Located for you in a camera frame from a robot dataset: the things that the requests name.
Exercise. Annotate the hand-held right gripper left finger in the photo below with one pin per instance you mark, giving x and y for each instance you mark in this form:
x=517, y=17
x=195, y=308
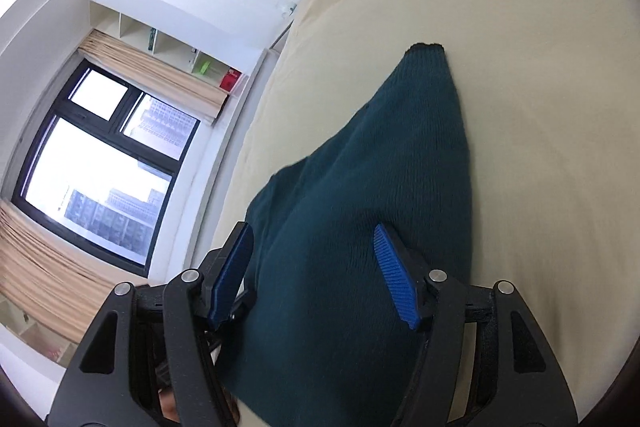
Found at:
x=230, y=277

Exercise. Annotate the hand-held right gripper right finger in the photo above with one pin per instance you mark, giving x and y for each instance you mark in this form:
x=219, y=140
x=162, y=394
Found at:
x=397, y=277

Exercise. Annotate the dark teal knit sweater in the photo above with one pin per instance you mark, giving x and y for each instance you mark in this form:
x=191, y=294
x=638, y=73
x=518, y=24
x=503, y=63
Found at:
x=350, y=167

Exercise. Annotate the black framed window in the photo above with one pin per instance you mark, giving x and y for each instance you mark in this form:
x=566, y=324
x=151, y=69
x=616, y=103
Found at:
x=90, y=187

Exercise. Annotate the beige curtain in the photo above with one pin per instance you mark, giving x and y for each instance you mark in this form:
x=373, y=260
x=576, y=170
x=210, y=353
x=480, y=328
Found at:
x=165, y=77
x=55, y=277

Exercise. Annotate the red box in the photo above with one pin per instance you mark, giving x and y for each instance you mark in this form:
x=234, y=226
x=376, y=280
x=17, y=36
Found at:
x=230, y=80

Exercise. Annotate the green item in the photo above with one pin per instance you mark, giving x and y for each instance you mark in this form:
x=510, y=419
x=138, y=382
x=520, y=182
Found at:
x=204, y=67

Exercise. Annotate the bed with beige sheet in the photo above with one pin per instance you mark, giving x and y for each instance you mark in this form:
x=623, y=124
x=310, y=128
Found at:
x=525, y=82

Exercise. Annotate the white wall shelf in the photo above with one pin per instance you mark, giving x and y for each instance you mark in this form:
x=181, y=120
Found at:
x=135, y=32

